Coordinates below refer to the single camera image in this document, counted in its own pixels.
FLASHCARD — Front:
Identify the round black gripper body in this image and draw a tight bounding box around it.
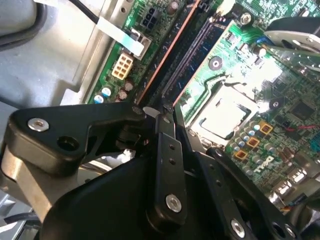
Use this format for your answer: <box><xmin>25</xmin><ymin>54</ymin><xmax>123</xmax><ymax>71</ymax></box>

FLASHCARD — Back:
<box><xmin>41</xmin><ymin>156</ymin><xmax>304</xmax><ymax>240</ymax></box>

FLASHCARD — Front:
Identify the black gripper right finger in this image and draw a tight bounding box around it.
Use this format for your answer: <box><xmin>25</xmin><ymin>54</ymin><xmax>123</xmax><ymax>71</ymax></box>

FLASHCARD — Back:
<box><xmin>174</xmin><ymin>105</ymin><xmax>301</xmax><ymax>240</ymax></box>

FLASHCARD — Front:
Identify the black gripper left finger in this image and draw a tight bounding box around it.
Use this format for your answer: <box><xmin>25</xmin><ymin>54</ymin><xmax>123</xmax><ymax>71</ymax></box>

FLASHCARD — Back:
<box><xmin>6</xmin><ymin>101</ymin><xmax>189</xmax><ymax>228</ymax></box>

